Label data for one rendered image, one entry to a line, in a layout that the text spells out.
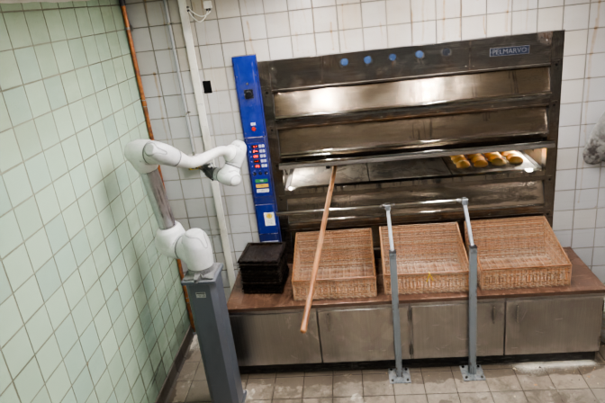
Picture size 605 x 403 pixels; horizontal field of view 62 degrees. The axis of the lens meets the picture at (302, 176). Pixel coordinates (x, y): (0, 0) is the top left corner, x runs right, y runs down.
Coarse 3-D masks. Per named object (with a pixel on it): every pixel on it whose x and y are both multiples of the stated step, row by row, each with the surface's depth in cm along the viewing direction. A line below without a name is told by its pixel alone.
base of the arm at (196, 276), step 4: (212, 264) 297; (216, 264) 303; (220, 264) 306; (208, 268) 293; (212, 268) 296; (216, 268) 300; (188, 272) 296; (192, 272) 293; (196, 272) 291; (200, 272) 291; (204, 272) 292; (208, 272) 293; (212, 272) 295; (188, 276) 294; (192, 276) 293; (196, 276) 290; (200, 276) 291; (204, 276) 292; (208, 276) 292; (212, 276) 292; (184, 280) 293; (188, 280) 293; (192, 280) 293; (196, 280) 292; (200, 280) 292
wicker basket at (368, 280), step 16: (304, 240) 370; (336, 240) 367; (352, 240) 366; (368, 240) 366; (304, 256) 371; (336, 256) 369; (368, 256) 367; (304, 272) 368; (320, 272) 366; (336, 272) 363; (352, 272) 361; (368, 272) 359; (304, 288) 332; (320, 288) 331; (336, 288) 343; (352, 288) 341; (368, 288) 339
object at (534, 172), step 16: (432, 176) 356; (448, 176) 353; (464, 176) 350; (480, 176) 349; (496, 176) 348; (512, 176) 348; (528, 176) 347; (288, 192) 363; (304, 192) 362; (320, 192) 361
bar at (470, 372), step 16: (336, 208) 325; (352, 208) 323; (368, 208) 322; (384, 208) 322; (464, 208) 316; (400, 336) 328; (400, 352) 332; (400, 368) 336; (464, 368) 340; (480, 368) 338
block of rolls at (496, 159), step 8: (496, 152) 377; (504, 152) 377; (512, 152) 370; (456, 160) 373; (464, 160) 364; (472, 160) 372; (480, 160) 362; (496, 160) 361; (504, 160) 361; (512, 160) 361; (520, 160) 360
